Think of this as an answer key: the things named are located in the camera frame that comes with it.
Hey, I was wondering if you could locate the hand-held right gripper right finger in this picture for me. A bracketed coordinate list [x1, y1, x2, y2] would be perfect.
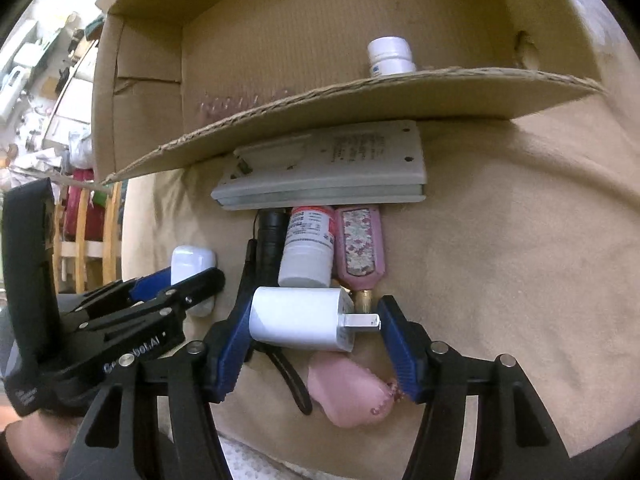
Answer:
[377, 295, 576, 480]

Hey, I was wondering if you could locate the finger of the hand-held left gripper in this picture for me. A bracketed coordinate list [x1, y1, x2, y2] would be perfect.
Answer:
[79, 265, 174, 319]
[64, 266, 227, 335]

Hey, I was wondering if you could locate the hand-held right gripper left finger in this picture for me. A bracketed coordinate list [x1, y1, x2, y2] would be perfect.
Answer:
[60, 279, 258, 480]

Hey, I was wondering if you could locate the white earbuds case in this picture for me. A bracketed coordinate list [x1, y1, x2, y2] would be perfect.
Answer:
[170, 245, 217, 318]

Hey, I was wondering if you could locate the white charger adapter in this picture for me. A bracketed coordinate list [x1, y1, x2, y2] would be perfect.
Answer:
[248, 286, 382, 353]

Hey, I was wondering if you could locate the black flashlight with strap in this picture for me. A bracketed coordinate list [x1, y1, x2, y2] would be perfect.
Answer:
[244, 209, 313, 417]

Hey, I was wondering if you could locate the pink floral bottle gold cap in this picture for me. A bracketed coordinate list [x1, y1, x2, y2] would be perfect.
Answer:
[334, 205, 385, 317]

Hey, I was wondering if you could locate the white pill bottle red label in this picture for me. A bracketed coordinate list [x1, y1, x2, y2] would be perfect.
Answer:
[277, 205, 336, 289]

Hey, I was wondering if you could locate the cardboard box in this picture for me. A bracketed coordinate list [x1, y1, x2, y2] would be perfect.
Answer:
[92, 0, 608, 188]

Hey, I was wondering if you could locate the person's left hand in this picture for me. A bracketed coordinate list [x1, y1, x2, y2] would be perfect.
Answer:
[0, 410, 88, 480]

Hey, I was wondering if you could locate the wooden chair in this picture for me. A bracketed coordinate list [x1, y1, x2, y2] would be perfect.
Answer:
[50, 180, 123, 295]

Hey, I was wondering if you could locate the red cloth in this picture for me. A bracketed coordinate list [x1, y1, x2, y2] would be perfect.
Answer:
[60, 169, 108, 243]

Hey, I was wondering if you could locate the grey flat device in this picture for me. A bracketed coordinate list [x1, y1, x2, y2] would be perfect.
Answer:
[210, 119, 428, 211]

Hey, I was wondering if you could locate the cluttered white shelf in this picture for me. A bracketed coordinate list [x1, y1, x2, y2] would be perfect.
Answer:
[0, 10, 98, 176]

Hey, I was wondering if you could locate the white pill bottle blue label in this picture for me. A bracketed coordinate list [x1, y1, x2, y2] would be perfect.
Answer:
[367, 36, 417, 79]

